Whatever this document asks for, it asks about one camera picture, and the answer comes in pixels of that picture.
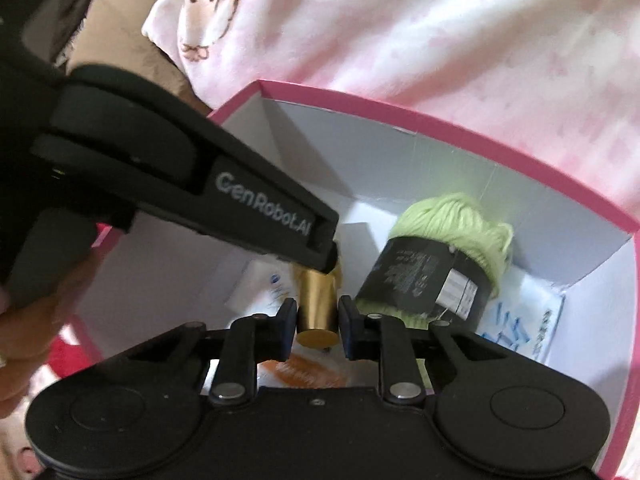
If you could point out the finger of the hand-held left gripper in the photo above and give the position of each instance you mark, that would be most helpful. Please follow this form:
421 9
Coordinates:
320 257

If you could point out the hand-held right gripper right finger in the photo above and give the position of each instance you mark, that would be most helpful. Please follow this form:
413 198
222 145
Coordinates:
350 327

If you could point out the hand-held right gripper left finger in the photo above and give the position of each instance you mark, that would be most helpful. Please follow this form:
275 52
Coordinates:
287 327

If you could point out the small gold-capped bottle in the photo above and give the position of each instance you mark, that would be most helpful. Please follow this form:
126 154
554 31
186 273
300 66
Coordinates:
317 305

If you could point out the clear plastic box orange label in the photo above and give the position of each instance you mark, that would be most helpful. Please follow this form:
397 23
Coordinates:
300 372

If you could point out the small white tissue packet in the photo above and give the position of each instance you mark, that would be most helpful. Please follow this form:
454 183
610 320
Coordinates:
265 285

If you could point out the green yarn ball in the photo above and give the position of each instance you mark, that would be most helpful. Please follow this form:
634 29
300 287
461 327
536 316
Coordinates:
440 225

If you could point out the blue wet wipes packet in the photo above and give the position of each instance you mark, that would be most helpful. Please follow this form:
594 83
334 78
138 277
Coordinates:
525 325

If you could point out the pink cardboard box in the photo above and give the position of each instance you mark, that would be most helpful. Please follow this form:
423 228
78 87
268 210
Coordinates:
500 200

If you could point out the person's left hand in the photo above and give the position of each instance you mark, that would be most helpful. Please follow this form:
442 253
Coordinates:
35 340

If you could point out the brown pillow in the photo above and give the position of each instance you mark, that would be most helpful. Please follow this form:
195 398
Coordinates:
125 45

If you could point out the red bear print blanket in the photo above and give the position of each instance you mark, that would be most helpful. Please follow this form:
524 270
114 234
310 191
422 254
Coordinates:
75 355

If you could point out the pink cartoon pillow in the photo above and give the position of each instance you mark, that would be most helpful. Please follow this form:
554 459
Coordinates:
400 35

